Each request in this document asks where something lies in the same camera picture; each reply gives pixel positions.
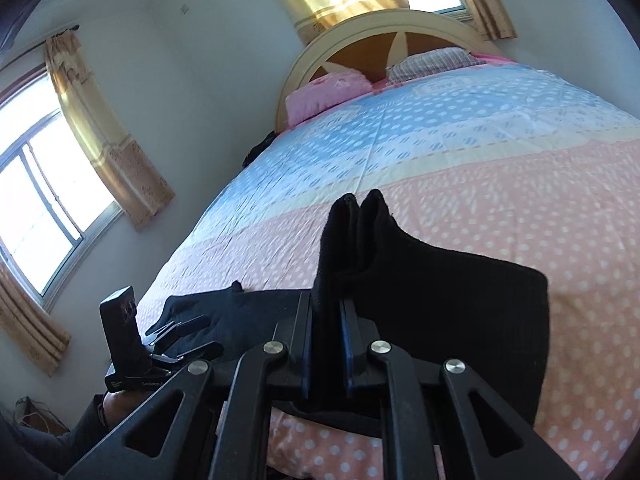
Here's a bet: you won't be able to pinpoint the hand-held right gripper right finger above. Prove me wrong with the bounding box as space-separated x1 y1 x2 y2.
340 300 581 480

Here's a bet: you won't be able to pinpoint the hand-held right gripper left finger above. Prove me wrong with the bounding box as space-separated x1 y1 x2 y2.
62 292 316 480

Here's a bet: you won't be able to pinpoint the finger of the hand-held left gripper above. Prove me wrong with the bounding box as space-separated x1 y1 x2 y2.
146 314 211 344
149 341 225 364

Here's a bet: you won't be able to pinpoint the black pants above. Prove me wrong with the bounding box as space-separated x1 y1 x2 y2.
159 189 549 438

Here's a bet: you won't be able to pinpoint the person's left forearm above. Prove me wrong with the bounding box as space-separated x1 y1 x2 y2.
20 389 151 476

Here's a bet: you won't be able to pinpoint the yellow side window curtain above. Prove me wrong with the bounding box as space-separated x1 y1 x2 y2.
44 31 177 232
0 264 72 377

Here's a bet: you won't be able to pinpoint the side window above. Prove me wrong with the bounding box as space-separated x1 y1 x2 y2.
0 64 124 312

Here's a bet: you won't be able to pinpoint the dark cloth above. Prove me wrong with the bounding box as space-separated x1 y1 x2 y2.
242 130 279 169

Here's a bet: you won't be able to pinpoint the bed with dotted sheet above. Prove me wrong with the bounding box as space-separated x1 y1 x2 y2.
135 52 640 480

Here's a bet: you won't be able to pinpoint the pink pillow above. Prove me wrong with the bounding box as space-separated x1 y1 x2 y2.
285 71 374 126

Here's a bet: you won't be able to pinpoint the cream wooden headboard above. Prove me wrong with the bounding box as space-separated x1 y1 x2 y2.
274 9 502 133

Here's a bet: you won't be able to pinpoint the striped pillow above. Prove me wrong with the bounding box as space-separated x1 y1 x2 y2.
387 47 489 85

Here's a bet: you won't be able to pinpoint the curtain rod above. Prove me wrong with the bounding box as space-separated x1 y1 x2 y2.
0 23 82 63

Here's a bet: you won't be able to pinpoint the narrow yellow curtain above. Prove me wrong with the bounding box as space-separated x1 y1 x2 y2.
442 0 519 41

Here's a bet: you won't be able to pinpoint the thin cable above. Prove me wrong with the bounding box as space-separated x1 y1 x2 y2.
14 396 53 435

